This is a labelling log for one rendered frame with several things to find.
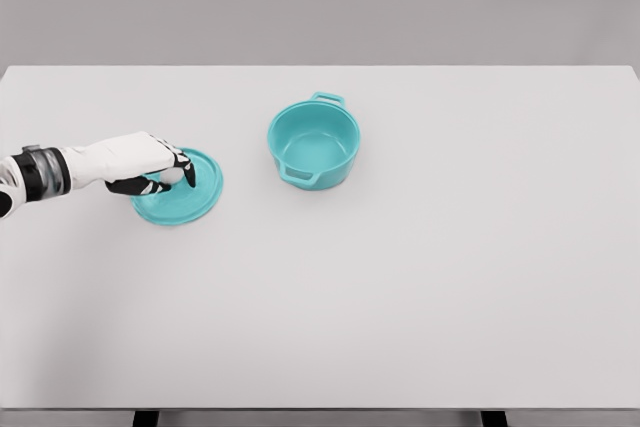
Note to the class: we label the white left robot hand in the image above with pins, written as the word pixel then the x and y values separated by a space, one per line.
pixel 137 154

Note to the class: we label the teal pot lid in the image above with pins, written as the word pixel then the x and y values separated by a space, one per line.
pixel 187 202

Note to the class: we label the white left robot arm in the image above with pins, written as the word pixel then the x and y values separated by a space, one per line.
pixel 45 174

